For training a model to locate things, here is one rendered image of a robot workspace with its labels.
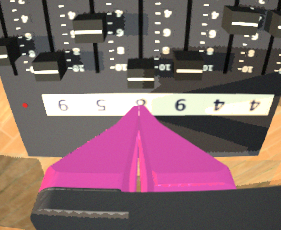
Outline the black lighting desk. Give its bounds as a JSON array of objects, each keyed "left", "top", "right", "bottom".
[{"left": 0, "top": 0, "right": 281, "bottom": 158}]

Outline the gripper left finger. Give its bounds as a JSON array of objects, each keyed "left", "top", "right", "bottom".
[{"left": 39, "top": 106, "right": 139, "bottom": 192}]

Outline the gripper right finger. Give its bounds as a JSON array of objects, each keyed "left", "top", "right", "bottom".
[{"left": 139, "top": 105, "right": 237, "bottom": 192}]

